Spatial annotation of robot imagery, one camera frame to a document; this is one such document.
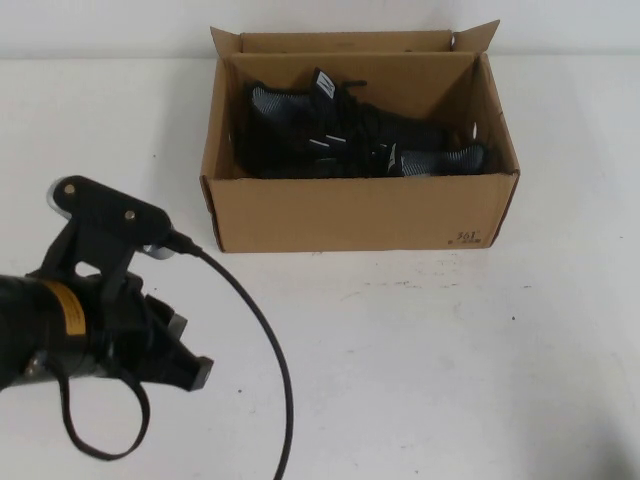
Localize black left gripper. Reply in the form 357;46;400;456
87;274;215;394

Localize black knit sneaker white stripes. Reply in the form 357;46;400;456
242;67;451;177
259;142;494;179

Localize brown cardboard shoe box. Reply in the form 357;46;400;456
198;18;521;252

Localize black braided camera cable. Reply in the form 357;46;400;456
168;232;295;480

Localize black wrist camera silver edge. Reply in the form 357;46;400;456
45;174;177;262

